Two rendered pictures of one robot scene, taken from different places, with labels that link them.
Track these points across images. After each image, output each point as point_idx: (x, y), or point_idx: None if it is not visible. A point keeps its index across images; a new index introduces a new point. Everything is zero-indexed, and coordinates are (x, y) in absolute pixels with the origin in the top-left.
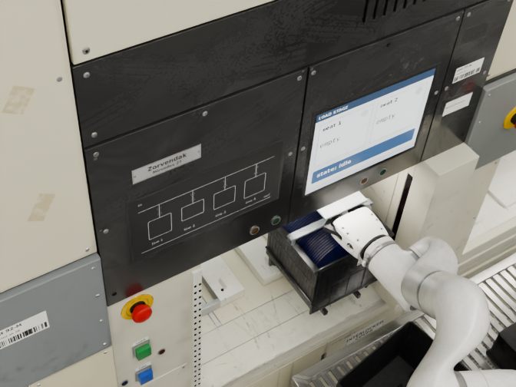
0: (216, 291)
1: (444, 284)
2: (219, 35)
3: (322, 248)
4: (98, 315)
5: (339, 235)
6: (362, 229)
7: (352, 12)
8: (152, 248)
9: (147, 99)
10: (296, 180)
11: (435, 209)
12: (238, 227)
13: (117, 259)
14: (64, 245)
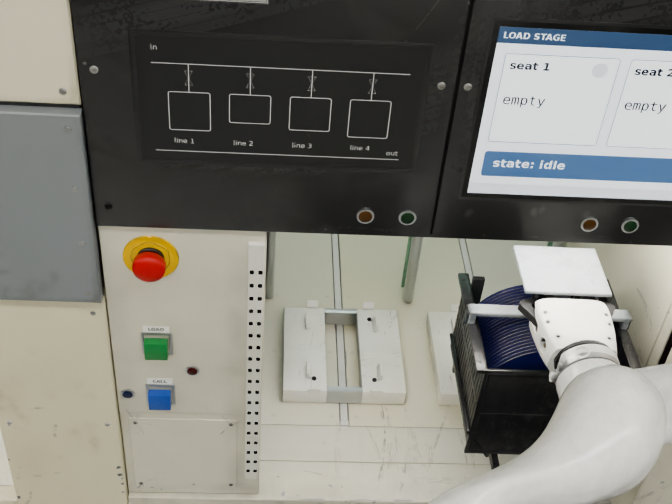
0: (365, 378)
1: (594, 366)
2: None
3: (516, 349)
4: (77, 229)
5: (536, 323)
6: (574, 325)
7: None
8: (175, 149)
9: None
10: (450, 151)
11: None
12: (334, 193)
13: (114, 140)
14: (23, 60)
